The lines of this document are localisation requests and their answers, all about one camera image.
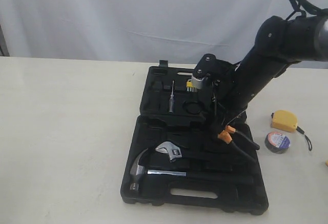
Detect yellow hex key set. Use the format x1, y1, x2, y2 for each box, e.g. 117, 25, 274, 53
186, 79, 198, 92

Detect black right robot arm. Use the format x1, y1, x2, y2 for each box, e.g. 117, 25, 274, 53
211, 16, 327, 139

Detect clear test pen screwdriver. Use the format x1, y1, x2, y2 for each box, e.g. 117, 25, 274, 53
168, 80, 175, 113

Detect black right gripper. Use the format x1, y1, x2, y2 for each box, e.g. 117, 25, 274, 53
210, 62, 250, 140

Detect silver adjustable wrench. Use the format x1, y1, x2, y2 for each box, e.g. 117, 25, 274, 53
155, 141, 244, 162

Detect orange black handled pliers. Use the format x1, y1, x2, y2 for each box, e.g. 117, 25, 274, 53
214, 126, 260, 161

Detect black plastic tool case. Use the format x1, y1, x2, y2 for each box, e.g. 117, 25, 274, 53
120, 60, 269, 215

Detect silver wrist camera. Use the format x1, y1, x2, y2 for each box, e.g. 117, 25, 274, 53
192, 53, 218, 89

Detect steel claw hammer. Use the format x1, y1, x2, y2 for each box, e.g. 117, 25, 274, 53
130, 148, 254, 192

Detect yellow tape measure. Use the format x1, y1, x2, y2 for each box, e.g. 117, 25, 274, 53
271, 110, 313, 151

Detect black electrical tape roll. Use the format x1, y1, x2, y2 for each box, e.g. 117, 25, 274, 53
264, 132, 291, 154

